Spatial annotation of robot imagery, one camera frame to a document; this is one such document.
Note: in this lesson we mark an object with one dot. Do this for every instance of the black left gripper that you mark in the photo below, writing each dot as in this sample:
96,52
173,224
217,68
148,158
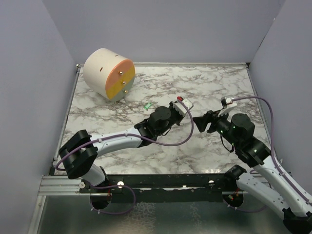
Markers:
171,107

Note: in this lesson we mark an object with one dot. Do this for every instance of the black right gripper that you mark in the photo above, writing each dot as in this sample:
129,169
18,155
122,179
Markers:
211,115

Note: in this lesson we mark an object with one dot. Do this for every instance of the green key tag with key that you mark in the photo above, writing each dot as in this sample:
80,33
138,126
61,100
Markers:
147,106

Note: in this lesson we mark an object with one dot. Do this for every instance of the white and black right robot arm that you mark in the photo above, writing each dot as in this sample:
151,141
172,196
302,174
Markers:
284,196

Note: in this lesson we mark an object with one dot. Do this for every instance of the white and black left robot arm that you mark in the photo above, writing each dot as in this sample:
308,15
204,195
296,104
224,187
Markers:
78,154

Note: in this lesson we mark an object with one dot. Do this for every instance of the cream cylinder with coloured face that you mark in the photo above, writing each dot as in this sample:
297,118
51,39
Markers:
109,74

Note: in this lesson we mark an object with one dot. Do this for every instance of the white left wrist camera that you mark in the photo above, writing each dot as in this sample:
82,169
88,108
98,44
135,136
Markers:
182,105

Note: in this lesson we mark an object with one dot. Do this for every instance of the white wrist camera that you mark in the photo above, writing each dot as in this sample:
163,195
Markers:
228,104
182,105

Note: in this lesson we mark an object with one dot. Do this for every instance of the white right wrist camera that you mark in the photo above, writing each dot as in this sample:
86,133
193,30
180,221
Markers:
228,104

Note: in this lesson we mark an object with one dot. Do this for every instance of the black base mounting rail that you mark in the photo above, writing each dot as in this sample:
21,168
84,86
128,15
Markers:
165,188

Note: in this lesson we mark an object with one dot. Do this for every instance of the aluminium table frame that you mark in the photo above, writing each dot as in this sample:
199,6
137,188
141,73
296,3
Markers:
62,209

